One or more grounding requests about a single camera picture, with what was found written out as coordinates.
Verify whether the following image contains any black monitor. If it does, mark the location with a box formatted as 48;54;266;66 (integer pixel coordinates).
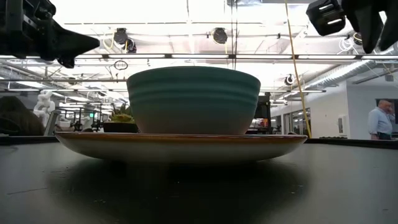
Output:
254;92;272;119

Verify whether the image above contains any teal ribbed bowl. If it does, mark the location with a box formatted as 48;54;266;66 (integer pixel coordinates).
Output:
126;65;261;135

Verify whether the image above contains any person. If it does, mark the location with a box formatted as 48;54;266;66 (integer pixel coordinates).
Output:
367;98;396;141
0;95;45;137

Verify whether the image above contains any green succulent plant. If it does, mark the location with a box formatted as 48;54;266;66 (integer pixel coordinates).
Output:
110;104;136;124

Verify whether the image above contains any black hanging cable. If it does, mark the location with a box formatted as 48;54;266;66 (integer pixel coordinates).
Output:
230;0;234;68
234;0;239;68

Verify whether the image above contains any long ceiling light strip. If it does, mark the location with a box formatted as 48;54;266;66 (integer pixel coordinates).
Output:
0;53;398;60

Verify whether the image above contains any pink ceramic plate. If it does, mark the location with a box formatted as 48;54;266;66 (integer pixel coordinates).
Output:
55;131;308;164

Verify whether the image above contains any silver air duct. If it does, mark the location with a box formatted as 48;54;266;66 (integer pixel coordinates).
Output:
306;60;374;90

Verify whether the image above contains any yellow hanging cable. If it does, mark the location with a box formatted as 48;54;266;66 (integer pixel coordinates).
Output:
284;0;312;135

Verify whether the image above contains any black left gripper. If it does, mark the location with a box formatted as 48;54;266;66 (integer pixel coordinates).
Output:
0;0;101;68

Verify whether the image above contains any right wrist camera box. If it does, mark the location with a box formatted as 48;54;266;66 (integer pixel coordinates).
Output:
306;0;346;37

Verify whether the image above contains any black plant pot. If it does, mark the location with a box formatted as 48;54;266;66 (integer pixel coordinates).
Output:
102;121;139;134

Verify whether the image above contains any black cable loop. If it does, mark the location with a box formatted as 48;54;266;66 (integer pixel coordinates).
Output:
113;59;129;71

